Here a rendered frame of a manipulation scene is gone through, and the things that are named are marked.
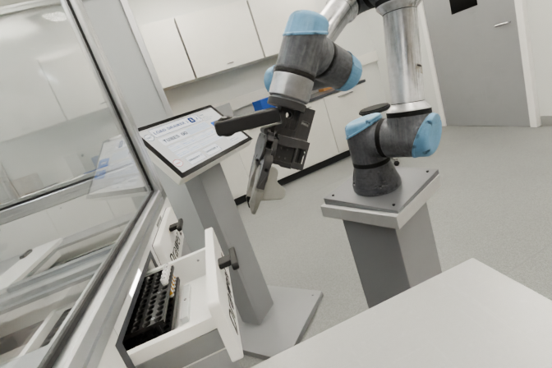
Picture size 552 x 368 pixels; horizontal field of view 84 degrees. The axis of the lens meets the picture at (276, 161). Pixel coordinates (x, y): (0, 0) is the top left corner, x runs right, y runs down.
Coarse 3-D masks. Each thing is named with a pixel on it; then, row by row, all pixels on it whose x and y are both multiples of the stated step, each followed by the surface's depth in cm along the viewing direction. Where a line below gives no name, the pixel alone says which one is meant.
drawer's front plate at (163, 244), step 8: (168, 208) 98; (168, 216) 90; (160, 224) 85; (168, 224) 87; (160, 232) 78; (168, 232) 83; (176, 232) 92; (160, 240) 73; (168, 240) 81; (160, 248) 72; (168, 248) 78; (176, 248) 85; (160, 256) 72; (168, 256) 75; (176, 256) 82
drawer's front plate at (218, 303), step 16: (208, 240) 64; (208, 256) 57; (208, 272) 52; (208, 288) 47; (224, 288) 54; (208, 304) 44; (224, 304) 47; (224, 320) 44; (224, 336) 45; (240, 352) 46
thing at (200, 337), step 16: (192, 256) 68; (176, 272) 68; (192, 272) 69; (192, 288) 66; (192, 304) 60; (176, 320) 57; (192, 320) 56; (208, 320) 46; (160, 336) 45; (176, 336) 45; (192, 336) 46; (208, 336) 46; (128, 352) 44; (144, 352) 44; (160, 352) 45; (176, 352) 45; (192, 352) 46; (208, 352) 46
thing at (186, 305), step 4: (188, 284) 66; (184, 288) 65; (188, 288) 64; (184, 292) 63; (188, 292) 63; (184, 296) 62; (188, 296) 62; (184, 300) 60; (188, 300) 60; (184, 304) 59; (188, 304) 59; (184, 308) 58; (188, 308) 58; (184, 312) 57; (188, 312) 57; (184, 316) 56; (188, 316) 56; (184, 320) 56; (188, 320) 56
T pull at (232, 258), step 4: (232, 248) 61; (232, 252) 59; (224, 256) 59; (228, 256) 58; (232, 256) 58; (236, 256) 58; (220, 260) 58; (224, 260) 57; (228, 260) 57; (232, 260) 56; (236, 260) 56; (220, 264) 57; (224, 264) 57; (228, 264) 57; (232, 264) 55; (236, 264) 55; (220, 268) 57; (232, 268) 55; (236, 268) 55
